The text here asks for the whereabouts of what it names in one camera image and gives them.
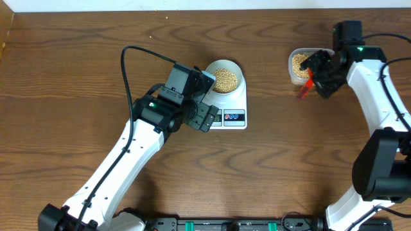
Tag red plastic measuring scoop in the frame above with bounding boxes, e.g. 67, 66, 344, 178
297, 69, 314, 99

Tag white digital kitchen scale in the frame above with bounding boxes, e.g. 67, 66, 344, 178
204, 82, 248, 130

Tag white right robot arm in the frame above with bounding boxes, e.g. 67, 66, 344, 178
298, 21, 410, 230

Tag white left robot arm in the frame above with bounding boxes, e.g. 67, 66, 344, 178
38, 94, 219, 230

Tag soybeans in bowl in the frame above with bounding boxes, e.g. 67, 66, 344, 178
213, 69, 238, 94

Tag grey plastic bowl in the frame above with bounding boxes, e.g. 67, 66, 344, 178
205, 60, 245, 94

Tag soybeans in container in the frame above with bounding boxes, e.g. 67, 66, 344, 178
292, 54, 310, 78

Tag clear plastic container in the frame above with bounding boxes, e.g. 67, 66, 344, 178
288, 48, 334, 85

